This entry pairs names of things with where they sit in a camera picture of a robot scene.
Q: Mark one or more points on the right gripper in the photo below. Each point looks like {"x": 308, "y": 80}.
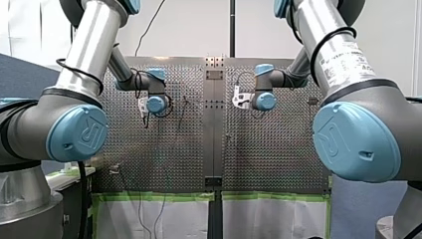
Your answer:
{"x": 256, "y": 114}

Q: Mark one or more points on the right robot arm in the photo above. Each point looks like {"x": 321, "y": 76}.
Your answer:
{"x": 358, "y": 132}

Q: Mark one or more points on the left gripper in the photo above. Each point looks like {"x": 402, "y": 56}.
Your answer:
{"x": 146, "y": 120}

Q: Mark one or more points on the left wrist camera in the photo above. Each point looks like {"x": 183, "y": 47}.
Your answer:
{"x": 143, "y": 103}

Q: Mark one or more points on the black upright pole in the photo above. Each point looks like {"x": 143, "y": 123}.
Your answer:
{"x": 232, "y": 28}

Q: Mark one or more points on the connector holder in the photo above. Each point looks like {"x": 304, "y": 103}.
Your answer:
{"x": 114, "y": 169}

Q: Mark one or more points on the dark side table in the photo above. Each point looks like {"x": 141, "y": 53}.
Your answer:
{"x": 71, "y": 202}

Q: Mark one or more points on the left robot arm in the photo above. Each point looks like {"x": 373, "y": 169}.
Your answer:
{"x": 83, "y": 59}

